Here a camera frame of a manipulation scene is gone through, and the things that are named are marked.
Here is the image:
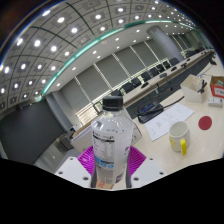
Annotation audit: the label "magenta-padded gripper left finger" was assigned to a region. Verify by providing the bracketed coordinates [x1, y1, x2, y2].
[54, 145, 98, 189]

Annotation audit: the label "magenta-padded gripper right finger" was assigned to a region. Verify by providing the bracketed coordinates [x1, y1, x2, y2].
[128, 145, 167, 189]

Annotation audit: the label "clear plastic water bottle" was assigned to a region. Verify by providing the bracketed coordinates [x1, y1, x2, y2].
[90, 95, 135, 190]

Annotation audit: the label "grey old monitor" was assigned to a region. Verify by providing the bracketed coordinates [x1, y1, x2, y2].
[59, 132, 75, 151]

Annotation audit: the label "white printed paper sheet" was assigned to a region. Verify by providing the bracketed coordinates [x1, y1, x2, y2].
[144, 102, 196, 142]

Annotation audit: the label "black desk phone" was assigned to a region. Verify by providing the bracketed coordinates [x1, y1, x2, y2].
[136, 102, 164, 125]

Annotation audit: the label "flat round red coaster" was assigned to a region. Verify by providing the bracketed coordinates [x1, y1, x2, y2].
[198, 115, 213, 132]

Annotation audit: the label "row of black office chairs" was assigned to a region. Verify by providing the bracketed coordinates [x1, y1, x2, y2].
[109, 57, 181, 98]

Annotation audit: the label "white remote control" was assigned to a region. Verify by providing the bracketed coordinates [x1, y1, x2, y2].
[207, 96, 224, 108]

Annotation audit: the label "long curved conference desk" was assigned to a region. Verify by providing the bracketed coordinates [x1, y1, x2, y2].
[119, 49, 217, 118]

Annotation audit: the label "black tool in organizer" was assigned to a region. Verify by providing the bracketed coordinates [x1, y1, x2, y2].
[197, 79, 208, 94]

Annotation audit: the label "open cardboard box red side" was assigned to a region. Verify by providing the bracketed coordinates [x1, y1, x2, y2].
[209, 75, 224, 99]

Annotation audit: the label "ceiling lights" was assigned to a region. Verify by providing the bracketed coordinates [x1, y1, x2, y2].
[0, 0, 201, 104]

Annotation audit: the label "white mug with yellow handle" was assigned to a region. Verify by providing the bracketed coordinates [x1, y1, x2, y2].
[168, 120, 191, 156]

